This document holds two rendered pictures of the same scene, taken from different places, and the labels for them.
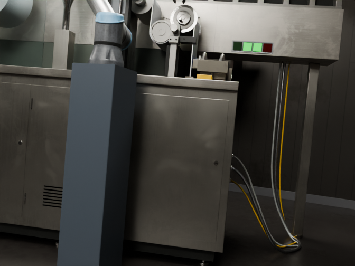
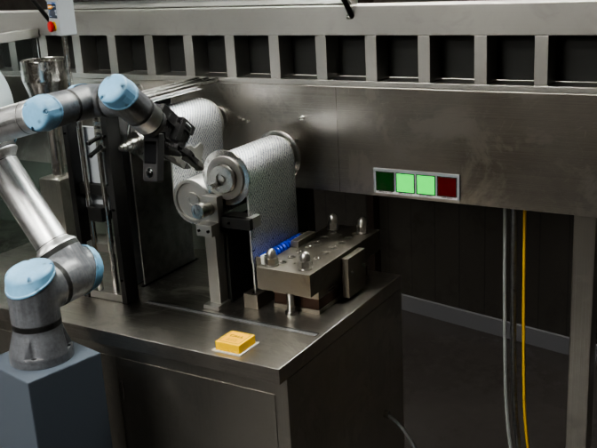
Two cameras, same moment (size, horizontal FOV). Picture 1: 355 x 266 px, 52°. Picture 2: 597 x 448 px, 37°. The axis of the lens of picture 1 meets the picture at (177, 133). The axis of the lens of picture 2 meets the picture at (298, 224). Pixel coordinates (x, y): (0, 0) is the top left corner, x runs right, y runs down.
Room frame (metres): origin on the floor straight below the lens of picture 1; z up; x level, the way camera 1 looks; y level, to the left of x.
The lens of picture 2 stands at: (0.01, -1.06, 1.81)
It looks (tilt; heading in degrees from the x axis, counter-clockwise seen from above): 17 degrees down; 24
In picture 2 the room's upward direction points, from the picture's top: 3 degrees counter-clockwise
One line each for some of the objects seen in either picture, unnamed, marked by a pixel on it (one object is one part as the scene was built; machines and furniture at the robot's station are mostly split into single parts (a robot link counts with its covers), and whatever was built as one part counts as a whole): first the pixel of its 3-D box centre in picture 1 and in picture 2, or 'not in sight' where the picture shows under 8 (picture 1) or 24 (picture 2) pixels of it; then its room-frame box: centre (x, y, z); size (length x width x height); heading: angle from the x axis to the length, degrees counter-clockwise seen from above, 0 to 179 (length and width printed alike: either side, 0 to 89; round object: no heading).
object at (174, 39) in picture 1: (173, 53); (212, 252); (1.97, 0.06, 1.05); 0.06 x 0.05 x 0.31; 172
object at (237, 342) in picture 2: (204, 78); (235, 342); (1.75, -0.11, 0.91); 0.07 x 0.07 x 0.02; 82
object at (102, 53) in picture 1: (106, 55); (39, 338); (1.57, 0.33, 0.95); 0.15 x 0.15 x 0.10
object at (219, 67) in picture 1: (214, 71); (322, 257); (2.14, -0.18, 1.00); 0.40 x 0.16 x 0.06; 172
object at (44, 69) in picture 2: not in sight; (44, 69); (2.21, 0.72, 1.50); 0.14 x 0.14 x 0.06
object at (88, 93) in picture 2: not in sight; (85, 101); (1.67, 0.18, 1.50); 0.11 x 0.11 x 0.08; 84
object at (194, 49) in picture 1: (194, 49); (274, 218); (2.12, -0.06, 1.11); 0.23 x 0.01 x 0.18; 172
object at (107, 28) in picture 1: (109, 28); (34, 291); (1.58, 0.33, 1.07); 0.13 x 0.12 x 0.14; 174
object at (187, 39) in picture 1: (188, 40); (241, 220); (2.00, -0.02, 1.14); 0.09 x 0.06 x 0.03; 82
